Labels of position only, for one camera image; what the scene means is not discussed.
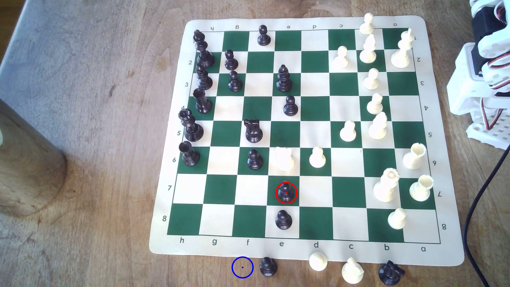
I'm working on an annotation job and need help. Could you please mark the black pawn chess piece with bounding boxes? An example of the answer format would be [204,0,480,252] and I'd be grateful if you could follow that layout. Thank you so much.
[228,70,244,92]
[283,96,299,117]
[257,25,271,46]
[224,49,239,71]
[275,210,292,230]
[247,149,264,170]
[259,257,278,277]
[278,181,296,202]

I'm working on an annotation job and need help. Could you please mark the black knight chess piece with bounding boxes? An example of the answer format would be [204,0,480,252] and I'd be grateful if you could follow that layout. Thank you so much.
[378,260,406,286]
[243,119,264,144]

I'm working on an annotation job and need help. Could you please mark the black queen chess piece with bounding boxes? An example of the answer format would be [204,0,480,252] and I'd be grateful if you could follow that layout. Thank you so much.
[178,109,205,142]

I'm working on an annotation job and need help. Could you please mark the white pawn chess piece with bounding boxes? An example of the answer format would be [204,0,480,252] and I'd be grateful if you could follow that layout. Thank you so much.
[309,146,326,169]
[367,93,384,115]
[363,68,380,90]
[359,13,375,35]
[388,208,408,230]
[309,252,328,272]
[339,120,357,142]
[333,46,349,69]

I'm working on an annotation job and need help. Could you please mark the black rook chess piece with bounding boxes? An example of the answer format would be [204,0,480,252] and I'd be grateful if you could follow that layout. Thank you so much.
[192,88,213,114]
[179,141,201,167]

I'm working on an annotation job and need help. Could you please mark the black bishop chess piece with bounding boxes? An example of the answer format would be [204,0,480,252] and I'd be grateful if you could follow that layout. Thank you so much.
[195,65,214,91]
[276,65,293,92]

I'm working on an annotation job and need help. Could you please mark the green and cream chess mat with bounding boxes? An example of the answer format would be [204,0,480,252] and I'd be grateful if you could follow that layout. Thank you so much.
[148,15,465,267]

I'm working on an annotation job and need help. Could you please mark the black king chess piece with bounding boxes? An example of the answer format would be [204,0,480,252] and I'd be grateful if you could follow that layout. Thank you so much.
[193,29,216,68]

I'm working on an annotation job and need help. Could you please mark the white bishop chess piece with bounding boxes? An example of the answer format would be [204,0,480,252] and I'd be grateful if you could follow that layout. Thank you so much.
[359,34,377,64]
[368,112,388,140]

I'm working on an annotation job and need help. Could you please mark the white queen chess piece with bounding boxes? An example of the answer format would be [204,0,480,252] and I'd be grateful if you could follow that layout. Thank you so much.
[373,167,400,202]

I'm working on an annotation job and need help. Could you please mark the white rook chess piece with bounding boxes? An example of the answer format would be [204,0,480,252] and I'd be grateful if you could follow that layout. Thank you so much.
[409,175,434,202]
[403,143,427,170]

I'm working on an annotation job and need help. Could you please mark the white knight chess piece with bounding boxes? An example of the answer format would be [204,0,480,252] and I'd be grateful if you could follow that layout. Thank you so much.
[341,257,364,285]

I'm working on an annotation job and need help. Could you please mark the white king chess piece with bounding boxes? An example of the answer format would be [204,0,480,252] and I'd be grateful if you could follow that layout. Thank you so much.
[390,28,416,69]

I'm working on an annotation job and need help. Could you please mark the white rook centre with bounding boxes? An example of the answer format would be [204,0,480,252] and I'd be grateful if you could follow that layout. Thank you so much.
[274,147,295,172]

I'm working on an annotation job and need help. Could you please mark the brown cylinder post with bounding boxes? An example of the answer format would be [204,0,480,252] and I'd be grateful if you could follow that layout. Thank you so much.
[0,99,68,218]

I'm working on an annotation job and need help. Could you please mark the red white black servo wires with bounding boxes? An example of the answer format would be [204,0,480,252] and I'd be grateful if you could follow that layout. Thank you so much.
[480,54,510,131]

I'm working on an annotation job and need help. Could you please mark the black camera cable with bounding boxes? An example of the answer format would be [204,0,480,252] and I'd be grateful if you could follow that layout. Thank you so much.
[463,143,510,287]

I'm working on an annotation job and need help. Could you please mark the white perforated base plate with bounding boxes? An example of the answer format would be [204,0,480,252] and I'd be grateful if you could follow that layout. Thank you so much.
[465,108,510,150]

